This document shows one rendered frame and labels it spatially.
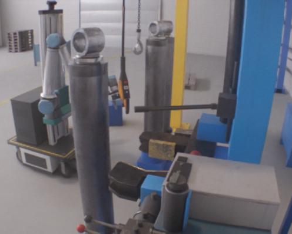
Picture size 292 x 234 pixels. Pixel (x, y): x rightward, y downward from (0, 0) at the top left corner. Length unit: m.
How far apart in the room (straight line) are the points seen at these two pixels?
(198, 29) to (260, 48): 10.85
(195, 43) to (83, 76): 10.78
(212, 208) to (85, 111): 0.84
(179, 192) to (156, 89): 1.94
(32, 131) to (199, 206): 2.42
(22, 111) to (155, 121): 1.46
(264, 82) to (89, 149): 0.98
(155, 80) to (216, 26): 9.38
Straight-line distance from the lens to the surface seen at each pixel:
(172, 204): 0.85
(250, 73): 1.17
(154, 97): 2.71
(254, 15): 1.15
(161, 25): 2.62
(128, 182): 1.26
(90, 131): 1.49
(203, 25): 11.94
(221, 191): 0.93
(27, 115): 3.04
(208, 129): 1.46
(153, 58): 2.61
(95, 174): 1.62
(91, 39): 1.38
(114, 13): 13.00
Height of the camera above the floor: 1.74
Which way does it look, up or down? 21 degrees down
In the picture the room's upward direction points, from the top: 2 degrees clockwise
